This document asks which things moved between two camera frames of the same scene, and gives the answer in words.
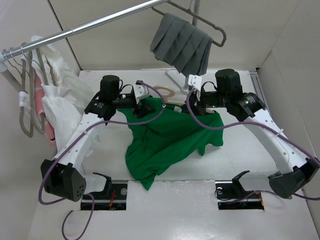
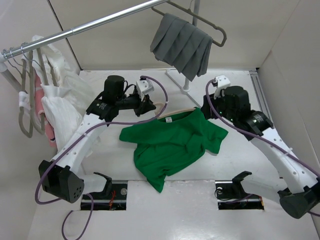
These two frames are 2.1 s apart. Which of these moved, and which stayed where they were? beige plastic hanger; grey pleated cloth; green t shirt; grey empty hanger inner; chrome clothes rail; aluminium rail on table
Moved: green t shirt; beige plastic hanger
Stayed: aluminium rail on table; grey empty hanger inner; chrome clothes rail; grey pleated cloth
